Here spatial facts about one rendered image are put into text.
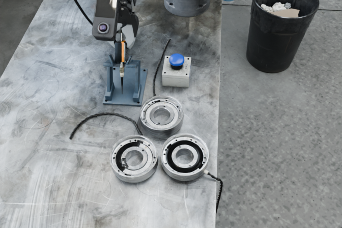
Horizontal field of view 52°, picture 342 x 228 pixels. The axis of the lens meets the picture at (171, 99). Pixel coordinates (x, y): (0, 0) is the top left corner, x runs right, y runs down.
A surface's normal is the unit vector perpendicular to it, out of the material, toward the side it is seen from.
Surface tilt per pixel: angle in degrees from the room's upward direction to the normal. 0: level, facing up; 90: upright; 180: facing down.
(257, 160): 0
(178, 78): 90
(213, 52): 0
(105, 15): 32
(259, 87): 0
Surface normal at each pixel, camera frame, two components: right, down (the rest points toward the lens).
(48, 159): -0.01, -0.62
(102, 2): -0.01, -0.11
